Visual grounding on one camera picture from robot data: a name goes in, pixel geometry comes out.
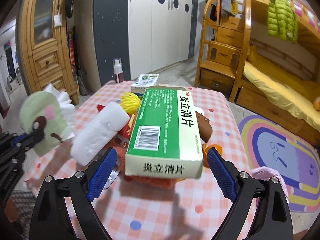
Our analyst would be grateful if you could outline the yellow spiky ball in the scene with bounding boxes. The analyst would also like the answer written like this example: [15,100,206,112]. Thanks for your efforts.
[120,92,141,114]

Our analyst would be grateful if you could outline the small green white carton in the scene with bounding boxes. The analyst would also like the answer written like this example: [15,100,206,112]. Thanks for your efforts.
[131,74,159,94]

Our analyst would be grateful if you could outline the pink-lined trash bin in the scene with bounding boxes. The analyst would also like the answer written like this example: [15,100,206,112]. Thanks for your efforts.
[250,166,290,205]

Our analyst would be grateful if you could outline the yellow bed sheet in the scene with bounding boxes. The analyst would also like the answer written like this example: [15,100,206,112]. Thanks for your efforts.
[244,61,319,131]

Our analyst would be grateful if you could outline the white crumpled tissue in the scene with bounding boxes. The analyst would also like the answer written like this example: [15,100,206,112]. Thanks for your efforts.
[44,83,75,141]

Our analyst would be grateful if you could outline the rainbow oval rug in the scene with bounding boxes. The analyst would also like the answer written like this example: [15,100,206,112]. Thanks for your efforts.
[239,115,319,213]

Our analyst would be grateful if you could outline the white wardrobe with portholes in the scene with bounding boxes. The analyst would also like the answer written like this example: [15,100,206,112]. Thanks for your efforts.
[93,0,198,84]

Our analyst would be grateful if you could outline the pink checkered tablecloth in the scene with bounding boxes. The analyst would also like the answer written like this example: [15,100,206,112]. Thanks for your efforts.
[23,81,251,239]

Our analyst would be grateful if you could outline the lime green puffer jacket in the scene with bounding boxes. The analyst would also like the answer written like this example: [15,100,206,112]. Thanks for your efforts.
[267,0,298,44]

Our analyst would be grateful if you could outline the white foam block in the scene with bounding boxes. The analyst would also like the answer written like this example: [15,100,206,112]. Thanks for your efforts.
[70,102,130,166]

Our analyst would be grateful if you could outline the red Ultraman book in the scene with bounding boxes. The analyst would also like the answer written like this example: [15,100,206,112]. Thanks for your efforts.
[97,102,135,139]

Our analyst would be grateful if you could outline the brown leather pouch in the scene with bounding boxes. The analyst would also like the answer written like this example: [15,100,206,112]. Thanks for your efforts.
[195,111,213,143]

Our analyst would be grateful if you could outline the wooden bunk bed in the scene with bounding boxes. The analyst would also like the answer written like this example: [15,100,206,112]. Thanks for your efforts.
[230,0,319,147]

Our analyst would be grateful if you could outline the green white medicine box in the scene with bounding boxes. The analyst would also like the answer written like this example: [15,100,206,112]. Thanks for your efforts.
[125,87,203,179]

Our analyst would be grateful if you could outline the wooden stair drawers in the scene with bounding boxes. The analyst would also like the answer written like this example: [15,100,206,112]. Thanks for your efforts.
[194,0,245,96]

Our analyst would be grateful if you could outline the green plush mitten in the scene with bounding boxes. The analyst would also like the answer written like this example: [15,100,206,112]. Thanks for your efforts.
[19,91,69,157]

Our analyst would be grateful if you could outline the white spray bottle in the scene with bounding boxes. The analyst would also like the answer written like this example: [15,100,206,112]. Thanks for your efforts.
[113,58,124,83]

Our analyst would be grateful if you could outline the silver pill blister pack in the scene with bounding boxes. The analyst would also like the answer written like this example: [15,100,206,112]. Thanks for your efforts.
[100,139,130,190]

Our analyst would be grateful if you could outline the wooden glass-door cabinet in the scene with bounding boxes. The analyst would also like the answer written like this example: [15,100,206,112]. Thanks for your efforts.
[16,0,79,105]

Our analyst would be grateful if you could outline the orange knitted glove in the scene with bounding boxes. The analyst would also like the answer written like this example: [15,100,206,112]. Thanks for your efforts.
[106,134,183,189]

